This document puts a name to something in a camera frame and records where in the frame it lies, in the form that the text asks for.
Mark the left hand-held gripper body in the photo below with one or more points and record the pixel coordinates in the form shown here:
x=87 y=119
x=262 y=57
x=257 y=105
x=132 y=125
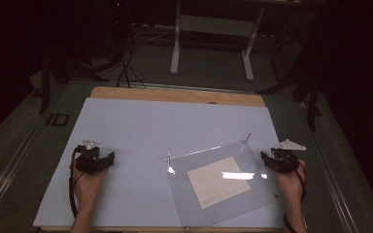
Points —
x=85 y=160

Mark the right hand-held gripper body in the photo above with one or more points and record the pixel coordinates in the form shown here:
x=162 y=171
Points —
x=286 y=161

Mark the picture card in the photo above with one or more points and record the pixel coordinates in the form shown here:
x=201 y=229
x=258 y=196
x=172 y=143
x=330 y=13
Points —
x=217 y=183

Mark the clear acrylic photo frame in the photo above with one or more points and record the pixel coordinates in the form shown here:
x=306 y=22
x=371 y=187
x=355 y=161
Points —
x=181 y=194

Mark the person's right hand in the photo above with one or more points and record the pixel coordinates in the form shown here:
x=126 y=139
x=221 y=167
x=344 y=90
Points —
x=293 y=186

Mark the person's left hand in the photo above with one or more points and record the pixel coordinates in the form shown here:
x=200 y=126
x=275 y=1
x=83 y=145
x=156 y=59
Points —
x=87 y=187

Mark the light blue table mat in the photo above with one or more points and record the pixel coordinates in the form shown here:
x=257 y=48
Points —
x=126 y=129

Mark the black metal stand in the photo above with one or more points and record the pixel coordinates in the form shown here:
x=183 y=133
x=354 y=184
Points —
x=311 y=97

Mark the wooden table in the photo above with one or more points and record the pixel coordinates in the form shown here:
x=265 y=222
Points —
x=175 y=95

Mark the aluminium floor rail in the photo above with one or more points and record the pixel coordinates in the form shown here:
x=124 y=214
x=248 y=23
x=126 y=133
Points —
x=187 y=87
x=332 y=174
x=9 y=174

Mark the black rectangular floor bracket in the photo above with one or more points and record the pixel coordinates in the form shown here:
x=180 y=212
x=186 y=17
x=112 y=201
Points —
x=58 y=119

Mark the white metal desk frame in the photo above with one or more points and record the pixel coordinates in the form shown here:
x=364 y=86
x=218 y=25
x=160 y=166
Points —
x=213 y=26

